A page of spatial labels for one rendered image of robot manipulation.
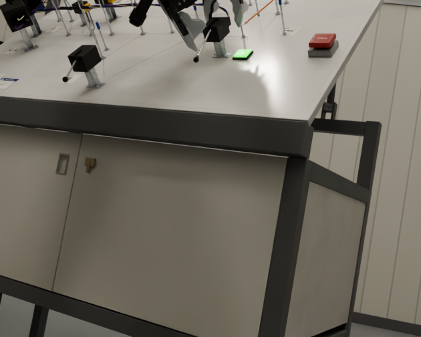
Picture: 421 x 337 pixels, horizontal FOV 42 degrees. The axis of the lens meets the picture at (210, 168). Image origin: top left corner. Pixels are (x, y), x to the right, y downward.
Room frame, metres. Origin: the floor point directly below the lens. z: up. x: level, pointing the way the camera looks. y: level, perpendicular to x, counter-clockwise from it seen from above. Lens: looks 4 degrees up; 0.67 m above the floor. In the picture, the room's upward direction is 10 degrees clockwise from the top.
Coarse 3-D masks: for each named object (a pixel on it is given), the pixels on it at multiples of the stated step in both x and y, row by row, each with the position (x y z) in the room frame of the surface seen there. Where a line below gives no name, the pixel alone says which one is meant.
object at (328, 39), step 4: (316, 36) 1.24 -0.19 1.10; (320, 36) 1.24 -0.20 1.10; (324, 36) 1.23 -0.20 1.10; (328, 36) 1.23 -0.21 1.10; (332, 36) 1.22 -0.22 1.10; (312, 40) 1.23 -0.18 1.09; (316, 40) 1.23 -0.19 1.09; (320, 40) 1.22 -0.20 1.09; (324, 40) 1.22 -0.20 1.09; (328, 40) 1.21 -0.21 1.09; (332, 40) 1.22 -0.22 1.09; (312, 44) 1.22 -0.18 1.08; (316, 44) 1.22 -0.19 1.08; (320, 44) 1.21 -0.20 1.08; (324, 44) 1.21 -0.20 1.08; (328, 44) 1.20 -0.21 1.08; (316, 48) 1.24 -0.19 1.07; (320, 48) 1.23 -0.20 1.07; (324, 48) 1.23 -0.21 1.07
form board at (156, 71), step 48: (288, 0) 1.54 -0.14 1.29; (336, 0) 1.46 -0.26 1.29; (0, 48) 1.78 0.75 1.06; (48, 48) 1.68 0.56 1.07; (144, 48) 1.50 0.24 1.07; (240, 48) 1.36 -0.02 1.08; (288, 48) 1.30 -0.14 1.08; (0, 96) 1.48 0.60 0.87; (48, 96) 1.41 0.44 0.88; (96, 96) 1.34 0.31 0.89; (144, 96) 1.28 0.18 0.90; (192, 96) 1.23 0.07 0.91; (240, 96) 1.18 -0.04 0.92; (288, 96) 1.13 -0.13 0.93
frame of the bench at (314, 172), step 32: (288, 160) 1.10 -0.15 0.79; (288, 192) 1.09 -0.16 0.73; (352, 192) 1.41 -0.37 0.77; (288, 224) 1.09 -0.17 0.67; (288, 256) 1.08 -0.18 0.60; (0, 288) 1.45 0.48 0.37; (32, 288) 1.40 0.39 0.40; (288, 288) 1.09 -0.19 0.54; (32, 320) 2.14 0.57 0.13; (96, 320) 1.29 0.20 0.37; (128, 320) 1.25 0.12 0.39
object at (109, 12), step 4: (96, 0) 1.70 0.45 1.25; (100, 0) 1.69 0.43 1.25; (104, 0) 1.67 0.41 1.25; (104, 4) 1.68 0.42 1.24; (108, 4) 1.68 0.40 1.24; (112, 4) 1.71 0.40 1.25; (108, 8) 1.71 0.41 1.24; (112, 8) 1.73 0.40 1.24; (108, 12) 1.72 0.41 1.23; (112, 12) 1.74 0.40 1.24; (108, 16) 1.74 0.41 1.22; (112, 16) 1.75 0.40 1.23; (116, 16) 1.74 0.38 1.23; (120, 16) 1.75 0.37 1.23; (108, 20) 1.73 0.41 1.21; (112, 20) 1.73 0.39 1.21
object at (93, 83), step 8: (80, 48) 1.34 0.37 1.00; (88, 48) 1.33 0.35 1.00; (96, 48) 1.34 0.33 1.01; (72, 56) 1.31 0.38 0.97; (80, 56) 1.30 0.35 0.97; (88, 56) 1.32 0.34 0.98; (96, 56) 1.35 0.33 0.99; (72, 64) 1.31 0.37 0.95; (80, 64) 1.32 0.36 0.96; (88, 64) 1.33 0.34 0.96; (96, 64) 1.35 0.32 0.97; (88, 72) 1.36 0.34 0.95; (64, 80) 1.29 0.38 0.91; (88, 80) 1.38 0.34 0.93; (96, 80) 1.38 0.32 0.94
